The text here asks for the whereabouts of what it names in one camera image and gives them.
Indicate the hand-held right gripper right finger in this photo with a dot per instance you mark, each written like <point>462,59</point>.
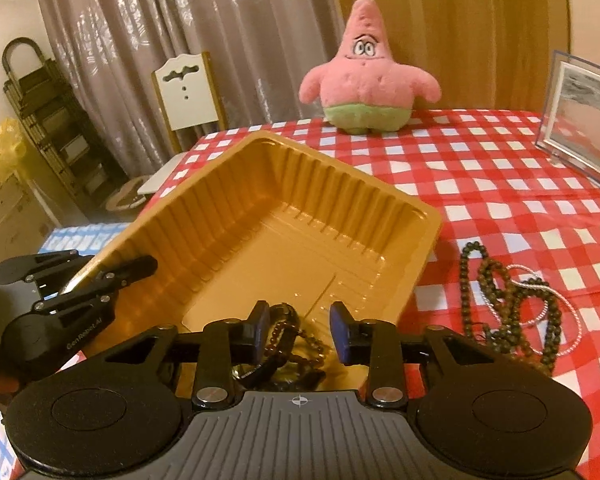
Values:
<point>340,332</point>

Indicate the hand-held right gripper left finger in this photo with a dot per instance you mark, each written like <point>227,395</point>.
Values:
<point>260,330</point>

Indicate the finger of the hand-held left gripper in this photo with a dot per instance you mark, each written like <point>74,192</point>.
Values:
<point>40,266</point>
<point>125,272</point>

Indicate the golden plastic tray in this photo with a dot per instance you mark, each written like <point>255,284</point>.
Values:
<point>305,240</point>

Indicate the person's left hand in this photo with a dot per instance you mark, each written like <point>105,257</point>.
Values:
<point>0,394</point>

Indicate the blue checkered cloth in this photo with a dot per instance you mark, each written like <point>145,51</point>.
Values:
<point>65,240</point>

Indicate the cardboard box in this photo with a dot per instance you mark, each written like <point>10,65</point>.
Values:
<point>15,220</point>

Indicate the woven floor basket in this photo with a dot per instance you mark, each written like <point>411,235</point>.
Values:
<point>127,195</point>

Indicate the yellow plastic bag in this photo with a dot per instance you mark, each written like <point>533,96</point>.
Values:
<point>7,152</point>

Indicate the dark folding step ladder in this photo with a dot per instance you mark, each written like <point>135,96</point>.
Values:
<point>55,125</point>

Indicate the white wooden chair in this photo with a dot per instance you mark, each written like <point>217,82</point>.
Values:
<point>185,95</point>

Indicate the red checkered tablecloth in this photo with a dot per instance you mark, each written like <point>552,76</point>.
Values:
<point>480,185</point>

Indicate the pink starfish plush toy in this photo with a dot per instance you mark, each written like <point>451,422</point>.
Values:
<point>365,85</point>

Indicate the grey patterned curtain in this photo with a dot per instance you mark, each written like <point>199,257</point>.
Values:
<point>130,20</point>

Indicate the wooden door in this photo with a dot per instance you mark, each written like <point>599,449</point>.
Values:
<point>455,10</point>

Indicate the clear picture frame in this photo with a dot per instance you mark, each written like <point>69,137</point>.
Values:
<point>580,120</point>

